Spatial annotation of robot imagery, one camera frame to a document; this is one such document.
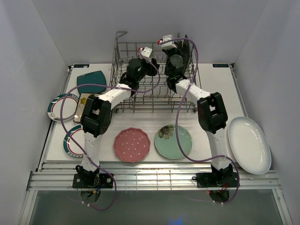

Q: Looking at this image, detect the teal square plate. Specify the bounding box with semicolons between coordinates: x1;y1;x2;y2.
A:
76;71;107;94

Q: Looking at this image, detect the purple cable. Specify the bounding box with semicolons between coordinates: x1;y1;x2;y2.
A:
172;38;240;205
60;55;161;211

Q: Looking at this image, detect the mint green flower plate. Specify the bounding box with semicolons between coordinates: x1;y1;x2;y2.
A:
154;124;193;160

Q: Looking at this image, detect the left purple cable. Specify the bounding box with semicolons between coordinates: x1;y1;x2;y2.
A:
60;55;161;211

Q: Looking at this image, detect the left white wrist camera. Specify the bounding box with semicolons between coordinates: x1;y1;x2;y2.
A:
139;47;153;60

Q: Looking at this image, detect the white oval platter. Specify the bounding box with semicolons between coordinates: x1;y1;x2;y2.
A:
228;117;271;175

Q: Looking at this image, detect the grey wire dish rack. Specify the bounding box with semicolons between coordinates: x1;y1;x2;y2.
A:
110;35;198;112

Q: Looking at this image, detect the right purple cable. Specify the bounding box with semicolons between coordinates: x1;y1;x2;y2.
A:
172;38;240;205

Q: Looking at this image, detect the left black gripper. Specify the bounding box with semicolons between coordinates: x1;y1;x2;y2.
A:
136;54;160;83

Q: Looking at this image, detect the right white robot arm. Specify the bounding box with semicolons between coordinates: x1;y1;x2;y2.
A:
158;35;239;188

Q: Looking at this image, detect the logo sticker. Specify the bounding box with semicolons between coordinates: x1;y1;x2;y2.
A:
212;63;229;68
73;64;90;68

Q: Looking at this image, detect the left logo sticker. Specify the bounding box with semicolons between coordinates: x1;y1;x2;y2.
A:
73;64;90;68

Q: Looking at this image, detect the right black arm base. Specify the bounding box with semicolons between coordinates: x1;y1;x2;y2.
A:
192;172;239;188

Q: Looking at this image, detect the round plate red teal rim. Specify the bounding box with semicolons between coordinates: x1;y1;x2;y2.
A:
63;125;84;158

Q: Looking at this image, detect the right logo sticker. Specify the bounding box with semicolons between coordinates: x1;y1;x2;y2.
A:
212;63;229;68

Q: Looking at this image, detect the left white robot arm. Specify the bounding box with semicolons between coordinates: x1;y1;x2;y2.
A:
75;58;159;188

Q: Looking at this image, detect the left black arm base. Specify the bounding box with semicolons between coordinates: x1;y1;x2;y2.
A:
72;173;114;189

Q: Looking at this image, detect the pink dotted scalloped plate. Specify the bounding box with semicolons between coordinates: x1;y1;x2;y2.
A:
113;127;150;163

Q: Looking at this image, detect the black square floral plate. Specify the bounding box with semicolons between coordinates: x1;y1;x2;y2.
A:
182;35;191;73

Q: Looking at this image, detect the cream square flower plate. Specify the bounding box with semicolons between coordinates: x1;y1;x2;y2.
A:
73;93;91;123

